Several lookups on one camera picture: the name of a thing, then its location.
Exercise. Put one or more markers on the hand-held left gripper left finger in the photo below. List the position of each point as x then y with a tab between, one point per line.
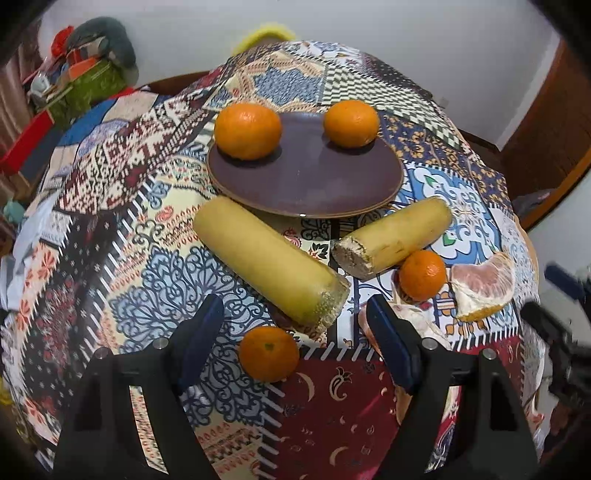
203	337

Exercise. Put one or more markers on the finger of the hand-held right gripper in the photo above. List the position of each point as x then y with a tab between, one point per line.
547	323
565	281

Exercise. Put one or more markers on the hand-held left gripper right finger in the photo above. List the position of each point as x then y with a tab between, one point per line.
392	341

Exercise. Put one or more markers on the peeled pomelo segment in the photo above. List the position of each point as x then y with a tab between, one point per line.
485	286
427	324

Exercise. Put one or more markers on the small orange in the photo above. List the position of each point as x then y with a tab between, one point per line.
268	354
422	275

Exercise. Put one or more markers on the long yellow banana piece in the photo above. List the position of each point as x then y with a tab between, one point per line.
258	254

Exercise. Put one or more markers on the short yellow banana piece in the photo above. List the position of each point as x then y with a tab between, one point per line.
397	240

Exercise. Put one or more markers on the large orange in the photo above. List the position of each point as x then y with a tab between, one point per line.
352	123
248	131

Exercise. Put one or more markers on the patchwork printed tablecloth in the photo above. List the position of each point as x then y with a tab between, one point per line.
175	277

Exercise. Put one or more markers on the wooden door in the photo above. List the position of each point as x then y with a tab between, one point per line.
549	134

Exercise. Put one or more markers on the light blue cloth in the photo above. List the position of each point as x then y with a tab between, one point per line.
11	281

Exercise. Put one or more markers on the small teal object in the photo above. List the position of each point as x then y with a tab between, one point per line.
14	210

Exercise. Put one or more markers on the green fabric storage bag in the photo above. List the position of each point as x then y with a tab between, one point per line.
87	90

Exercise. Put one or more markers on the orange box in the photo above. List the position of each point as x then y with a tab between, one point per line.
83	67

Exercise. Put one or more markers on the striped brown curtain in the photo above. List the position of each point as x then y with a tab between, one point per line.
23	78

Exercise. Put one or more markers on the red plastic bag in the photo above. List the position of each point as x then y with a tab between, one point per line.
62	39

